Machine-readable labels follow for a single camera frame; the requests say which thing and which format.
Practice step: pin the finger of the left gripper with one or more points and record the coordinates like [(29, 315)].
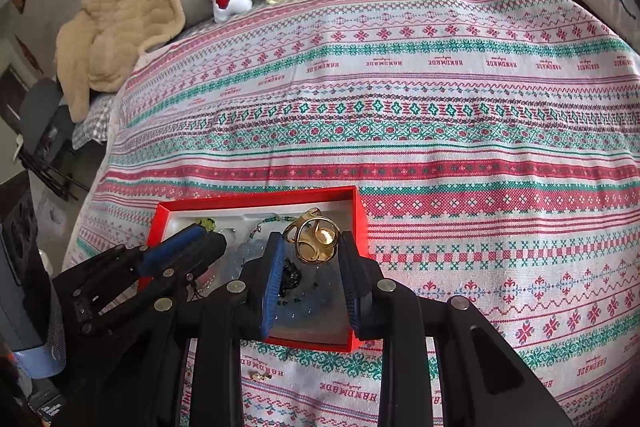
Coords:
[(153, 268), (131, 305)]

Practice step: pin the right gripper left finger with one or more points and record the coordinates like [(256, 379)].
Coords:
[(262, 277)]

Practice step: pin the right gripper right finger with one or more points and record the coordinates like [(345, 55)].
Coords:
[(369, 297)]

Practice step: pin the black bead flower ornament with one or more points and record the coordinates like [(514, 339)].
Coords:
[(290, 280)]

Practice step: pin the red cardboard jewelry box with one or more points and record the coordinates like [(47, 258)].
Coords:
[(319, 321)]

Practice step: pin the small gold earring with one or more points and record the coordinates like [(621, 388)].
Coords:
[(260, 376)]

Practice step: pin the black chair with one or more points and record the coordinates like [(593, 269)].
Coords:
[(47, 131)]

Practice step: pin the patterned handmade bedspread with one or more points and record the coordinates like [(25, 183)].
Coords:
[(494, 144)]

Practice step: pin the beige fleece blanket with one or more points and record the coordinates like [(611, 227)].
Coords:
[(99, 47)]

